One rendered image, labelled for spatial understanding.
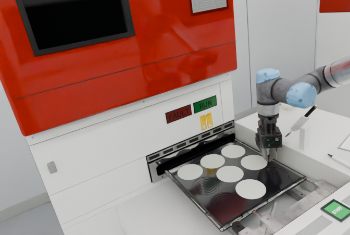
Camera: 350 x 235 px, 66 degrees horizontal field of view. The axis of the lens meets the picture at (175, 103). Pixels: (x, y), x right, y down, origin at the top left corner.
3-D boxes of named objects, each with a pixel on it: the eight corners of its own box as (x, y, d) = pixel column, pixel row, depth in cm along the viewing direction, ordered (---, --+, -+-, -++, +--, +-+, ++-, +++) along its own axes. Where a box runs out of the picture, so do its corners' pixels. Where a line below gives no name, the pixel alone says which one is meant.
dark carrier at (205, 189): (168, 171, 107) (168, 170, 107) (234, 141, 121) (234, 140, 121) (222, 226, 79) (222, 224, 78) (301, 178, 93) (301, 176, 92)
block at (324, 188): (314, 190, 88) (314, 183, 87) (320, 186, 90) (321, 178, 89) (338, 204, 82) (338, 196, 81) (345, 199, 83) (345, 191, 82)
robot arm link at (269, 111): (254, 98, 97) (278, 96, 95) (255, 110, 98) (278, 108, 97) (258, 106, 90) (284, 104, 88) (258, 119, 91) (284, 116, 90)
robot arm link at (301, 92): (325, 76, 79) (294, 71, 88) (300, 89, 74) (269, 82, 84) (325, 101, 82) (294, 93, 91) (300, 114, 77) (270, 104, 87)
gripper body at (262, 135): (260, 150, 94) (259, 120, 90) (256, 138, 102) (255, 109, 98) (283, 149, 93) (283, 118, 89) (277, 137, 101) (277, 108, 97)
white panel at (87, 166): (61, 226, 99) (23, 130, 84) (233, 146, 132) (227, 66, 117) (62, 231, 96) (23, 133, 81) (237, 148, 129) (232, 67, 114)
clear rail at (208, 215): (163, 173, 108) (163, 170, 107) (166, 171, 108) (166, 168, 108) (221, 234, 77) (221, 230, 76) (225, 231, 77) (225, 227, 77)
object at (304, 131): (289, 144, 100) (289, 112, 95) (296, 140, 101) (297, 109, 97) (303, 151, 95) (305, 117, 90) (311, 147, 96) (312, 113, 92)
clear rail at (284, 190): (218, 231, 78) (217, 227, 77) (304, 177, 93) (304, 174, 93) (221, 234, 77) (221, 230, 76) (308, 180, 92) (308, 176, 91)
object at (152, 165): (151, 182, 111) (147, 162, 107) (234, 143, 128) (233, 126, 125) (153, 184, 109) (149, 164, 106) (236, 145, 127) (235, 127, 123)
